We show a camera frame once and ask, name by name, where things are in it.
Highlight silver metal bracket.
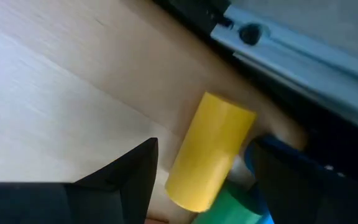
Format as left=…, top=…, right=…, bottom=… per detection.
left=209, top=4, right=358, bottom=136

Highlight green medium block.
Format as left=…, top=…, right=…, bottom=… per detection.
left=190, top=179, right=264, bottom=224

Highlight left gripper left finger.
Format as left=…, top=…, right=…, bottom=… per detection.
left=0, top=137, right=160, bottom=224

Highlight yellow cylinder block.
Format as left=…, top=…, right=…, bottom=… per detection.
left=165, top=91, right=257, bottom=214

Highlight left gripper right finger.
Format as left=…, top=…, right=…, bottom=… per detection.
left=251, top=138, right=358, bottom=224

